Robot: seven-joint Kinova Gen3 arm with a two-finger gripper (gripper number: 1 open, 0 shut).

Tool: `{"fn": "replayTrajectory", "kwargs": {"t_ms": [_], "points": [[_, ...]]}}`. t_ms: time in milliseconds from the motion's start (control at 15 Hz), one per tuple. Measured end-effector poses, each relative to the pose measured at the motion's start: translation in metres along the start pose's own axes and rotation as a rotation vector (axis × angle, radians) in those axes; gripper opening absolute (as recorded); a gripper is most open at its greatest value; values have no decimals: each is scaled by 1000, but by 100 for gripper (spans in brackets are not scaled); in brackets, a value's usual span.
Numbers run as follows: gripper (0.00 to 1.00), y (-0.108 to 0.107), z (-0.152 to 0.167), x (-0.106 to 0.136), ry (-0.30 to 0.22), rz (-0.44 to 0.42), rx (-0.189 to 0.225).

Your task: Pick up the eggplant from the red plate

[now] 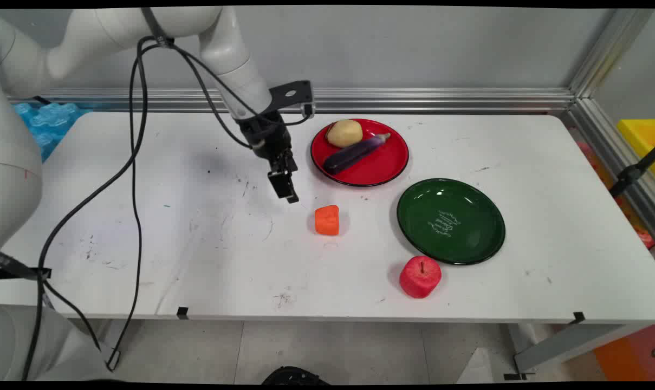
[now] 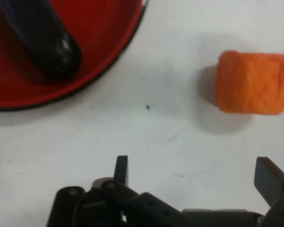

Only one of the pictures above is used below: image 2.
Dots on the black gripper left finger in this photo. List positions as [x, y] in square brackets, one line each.
[101, 205]

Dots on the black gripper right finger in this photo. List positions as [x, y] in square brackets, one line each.
[272, 184]

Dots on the dark purple toy eggplant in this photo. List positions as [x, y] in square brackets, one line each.
[45, 45]

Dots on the orange toy carrot chunk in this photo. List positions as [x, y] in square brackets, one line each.
[253, 82]

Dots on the red round plate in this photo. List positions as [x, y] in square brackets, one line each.
[101, 54]

